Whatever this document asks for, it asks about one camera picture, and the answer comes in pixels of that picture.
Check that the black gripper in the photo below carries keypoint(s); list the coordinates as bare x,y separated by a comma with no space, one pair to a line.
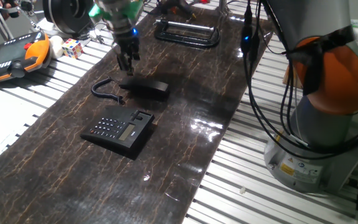
127,43

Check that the black telephone handset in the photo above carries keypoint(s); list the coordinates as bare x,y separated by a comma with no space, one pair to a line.
145,87

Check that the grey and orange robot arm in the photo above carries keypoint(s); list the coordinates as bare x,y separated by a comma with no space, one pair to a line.
322,124

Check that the black telephone base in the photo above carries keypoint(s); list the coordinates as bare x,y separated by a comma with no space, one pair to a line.
117,130

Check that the person's bare hand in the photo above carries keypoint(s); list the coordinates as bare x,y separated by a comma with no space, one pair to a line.
2,3

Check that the Rubik's cube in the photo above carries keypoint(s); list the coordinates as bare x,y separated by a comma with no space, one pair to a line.
72,48

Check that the white round plastic object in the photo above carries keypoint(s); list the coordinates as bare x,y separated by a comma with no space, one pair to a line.
56,46

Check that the black hand tool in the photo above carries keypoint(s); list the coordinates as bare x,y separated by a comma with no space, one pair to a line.
176,6

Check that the black filament spool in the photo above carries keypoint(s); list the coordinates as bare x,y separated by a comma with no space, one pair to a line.
67,15

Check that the orange and black teach pendant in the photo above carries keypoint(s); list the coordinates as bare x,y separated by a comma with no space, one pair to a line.
14,59

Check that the dark marble pattern mat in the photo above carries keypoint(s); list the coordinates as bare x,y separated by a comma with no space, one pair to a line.
104,186

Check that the white paper sheet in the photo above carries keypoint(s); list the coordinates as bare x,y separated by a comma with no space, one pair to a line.
2,130

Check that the small wooden block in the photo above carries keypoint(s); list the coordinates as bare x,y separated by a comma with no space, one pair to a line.
291,77

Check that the small white scrap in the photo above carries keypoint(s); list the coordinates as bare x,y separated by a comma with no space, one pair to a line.
243,190

